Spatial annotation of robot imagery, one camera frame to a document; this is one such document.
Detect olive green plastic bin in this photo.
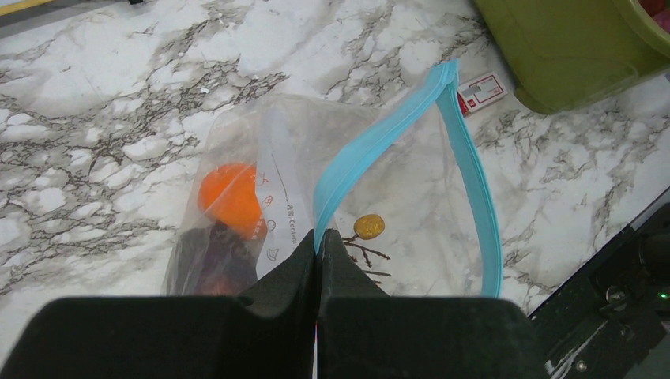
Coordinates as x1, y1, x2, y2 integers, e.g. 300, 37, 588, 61
476, 0, 669, 114

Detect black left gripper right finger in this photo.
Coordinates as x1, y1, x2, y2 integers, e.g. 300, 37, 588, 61
317, 230, 548, 378

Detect red white small card box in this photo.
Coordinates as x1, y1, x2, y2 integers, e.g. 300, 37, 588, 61
457, 72, 507, 117

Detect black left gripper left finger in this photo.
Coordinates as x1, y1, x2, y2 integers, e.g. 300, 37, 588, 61
1, 233, 317, 378

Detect yellow framed whiteboard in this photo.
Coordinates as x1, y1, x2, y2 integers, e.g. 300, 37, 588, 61
0, 0, 52, 16

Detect purple toy onion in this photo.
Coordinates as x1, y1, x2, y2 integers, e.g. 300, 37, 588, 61
653, 8, 670, 34

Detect orange toy tangerine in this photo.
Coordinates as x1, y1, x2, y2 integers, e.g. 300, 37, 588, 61
198, 163, 267, 240

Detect clear blue zip top bag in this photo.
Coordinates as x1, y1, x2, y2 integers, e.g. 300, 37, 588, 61
177, 60, 503, 298

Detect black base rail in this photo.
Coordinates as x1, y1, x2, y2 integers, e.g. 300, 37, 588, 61
529, 191, 669, 378

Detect dark red toy fruit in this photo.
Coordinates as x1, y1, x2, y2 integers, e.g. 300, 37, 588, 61
166, 221, 258, 295

